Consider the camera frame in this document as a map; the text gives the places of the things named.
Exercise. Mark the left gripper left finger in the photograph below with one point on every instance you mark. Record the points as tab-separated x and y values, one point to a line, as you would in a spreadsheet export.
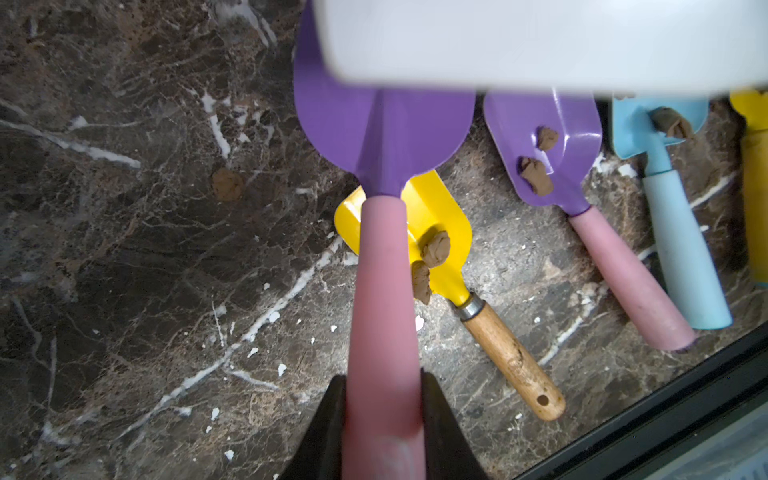
319	454

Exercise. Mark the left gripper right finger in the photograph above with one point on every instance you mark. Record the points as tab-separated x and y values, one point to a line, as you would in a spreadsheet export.
448	454

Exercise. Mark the yellow square trowel wooden handle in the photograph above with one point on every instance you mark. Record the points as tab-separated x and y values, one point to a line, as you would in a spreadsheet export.
440	239

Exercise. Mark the purple pointed trowel front row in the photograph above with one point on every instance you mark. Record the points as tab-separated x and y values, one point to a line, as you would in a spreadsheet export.
384	137

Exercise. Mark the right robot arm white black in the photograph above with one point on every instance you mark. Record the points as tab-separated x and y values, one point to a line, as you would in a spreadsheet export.
643	47

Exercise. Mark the light blue trowel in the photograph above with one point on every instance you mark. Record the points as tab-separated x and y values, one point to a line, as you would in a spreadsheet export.
648	125

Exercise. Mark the purple square trowel front row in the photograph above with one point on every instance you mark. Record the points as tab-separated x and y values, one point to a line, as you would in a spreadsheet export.
548	143

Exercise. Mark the black front rail base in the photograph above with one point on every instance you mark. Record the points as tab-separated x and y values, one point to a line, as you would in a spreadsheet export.
710	423

